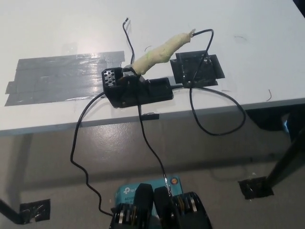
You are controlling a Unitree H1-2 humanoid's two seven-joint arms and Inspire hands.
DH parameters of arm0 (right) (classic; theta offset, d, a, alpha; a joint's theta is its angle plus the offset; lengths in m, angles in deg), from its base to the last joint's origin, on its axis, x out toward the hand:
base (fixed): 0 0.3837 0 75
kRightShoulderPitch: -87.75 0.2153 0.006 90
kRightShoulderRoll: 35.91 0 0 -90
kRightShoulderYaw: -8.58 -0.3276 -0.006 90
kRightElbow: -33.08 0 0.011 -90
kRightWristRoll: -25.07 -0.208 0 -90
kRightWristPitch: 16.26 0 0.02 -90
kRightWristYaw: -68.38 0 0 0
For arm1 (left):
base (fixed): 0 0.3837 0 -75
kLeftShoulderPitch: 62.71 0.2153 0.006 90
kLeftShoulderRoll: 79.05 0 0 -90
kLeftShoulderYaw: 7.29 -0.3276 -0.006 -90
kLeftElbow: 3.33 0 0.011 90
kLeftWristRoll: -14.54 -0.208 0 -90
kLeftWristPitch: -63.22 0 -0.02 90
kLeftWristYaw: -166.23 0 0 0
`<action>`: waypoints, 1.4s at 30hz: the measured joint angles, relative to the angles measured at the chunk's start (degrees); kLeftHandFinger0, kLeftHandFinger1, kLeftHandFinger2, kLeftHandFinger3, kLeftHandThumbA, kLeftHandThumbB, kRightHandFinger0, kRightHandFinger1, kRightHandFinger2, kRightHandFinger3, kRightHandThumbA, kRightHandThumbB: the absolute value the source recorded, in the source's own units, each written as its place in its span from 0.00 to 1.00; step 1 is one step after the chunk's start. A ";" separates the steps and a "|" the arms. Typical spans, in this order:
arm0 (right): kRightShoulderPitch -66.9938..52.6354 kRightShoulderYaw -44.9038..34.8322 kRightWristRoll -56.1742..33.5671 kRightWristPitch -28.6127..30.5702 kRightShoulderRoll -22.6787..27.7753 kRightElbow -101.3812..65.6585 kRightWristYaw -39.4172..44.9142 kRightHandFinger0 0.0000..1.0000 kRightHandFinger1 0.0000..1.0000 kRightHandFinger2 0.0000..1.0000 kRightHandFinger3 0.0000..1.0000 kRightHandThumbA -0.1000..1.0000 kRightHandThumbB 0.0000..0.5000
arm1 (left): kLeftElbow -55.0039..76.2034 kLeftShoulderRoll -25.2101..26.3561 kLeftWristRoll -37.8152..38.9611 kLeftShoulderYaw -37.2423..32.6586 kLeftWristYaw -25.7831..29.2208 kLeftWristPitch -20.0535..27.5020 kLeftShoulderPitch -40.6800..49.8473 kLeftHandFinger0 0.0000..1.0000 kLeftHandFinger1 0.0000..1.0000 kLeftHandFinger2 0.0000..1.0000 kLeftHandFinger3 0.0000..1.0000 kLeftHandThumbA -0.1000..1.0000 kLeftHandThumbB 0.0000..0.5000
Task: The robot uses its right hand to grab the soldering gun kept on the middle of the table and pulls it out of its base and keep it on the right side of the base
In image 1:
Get cream soldering iron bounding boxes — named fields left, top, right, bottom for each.
left=132, top=28, right=196, bottom=76

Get black soldering iron base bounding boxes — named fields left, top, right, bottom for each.
left=101, top=64, right=174, bottom=108

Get black robot torso blocks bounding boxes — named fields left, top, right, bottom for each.
left=109, top=182, right=213, bottom=229

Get small black tape strip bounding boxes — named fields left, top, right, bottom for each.
left=140, top=113, right=160, bottom=121

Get black tape square patch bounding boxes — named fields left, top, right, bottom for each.
left=169, top=50, right=225, bottom=87

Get teal router box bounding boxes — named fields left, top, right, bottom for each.
left=115, top=176, right=184, bottom=208

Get black floor tape patch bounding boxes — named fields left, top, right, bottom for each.
left=238, top=176, right=274, bottom=200
left=19, top=199, right=51, bottom=221

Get black stand leg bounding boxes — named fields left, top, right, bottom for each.
left=266, top=126, right=305, bottom=189
left=0, top=199, right=21, bottom=225

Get thin black loose-end cable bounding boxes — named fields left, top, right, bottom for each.
left=122, top=17, right=173, bottom=198

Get black base power cable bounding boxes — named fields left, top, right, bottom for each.
left=70, top=92, right=115, bottom=217

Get black soldering iron cable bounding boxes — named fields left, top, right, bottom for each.
left=173, top=29, right=246, bottom=136

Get grey duct tape patch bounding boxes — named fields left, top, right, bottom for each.
left=4, top=50, right=126, bottom=107

